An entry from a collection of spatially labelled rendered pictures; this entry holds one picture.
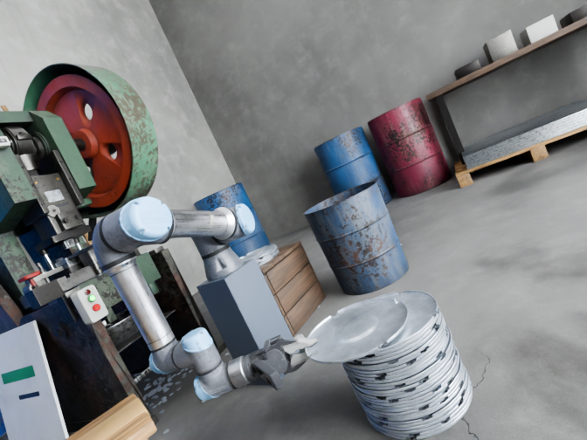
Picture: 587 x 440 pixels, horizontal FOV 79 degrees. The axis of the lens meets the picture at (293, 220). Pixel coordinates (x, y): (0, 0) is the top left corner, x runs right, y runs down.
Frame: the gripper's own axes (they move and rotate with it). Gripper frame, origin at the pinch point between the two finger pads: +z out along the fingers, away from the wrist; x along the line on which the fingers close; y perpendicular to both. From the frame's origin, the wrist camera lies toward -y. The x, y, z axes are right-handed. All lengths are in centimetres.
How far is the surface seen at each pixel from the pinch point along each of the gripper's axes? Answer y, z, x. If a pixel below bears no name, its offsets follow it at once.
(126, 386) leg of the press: 39, -84, 4
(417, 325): -9.2, 26.3, 0.8
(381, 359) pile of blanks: -12.6, 15.4, 3.4
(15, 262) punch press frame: 66, -124, -62
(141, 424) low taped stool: -21.8, -37.2, -8.5
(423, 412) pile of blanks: -14.6, 19.1, 17.9
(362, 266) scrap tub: 80, 23, 10
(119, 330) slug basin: 62, -91, -13
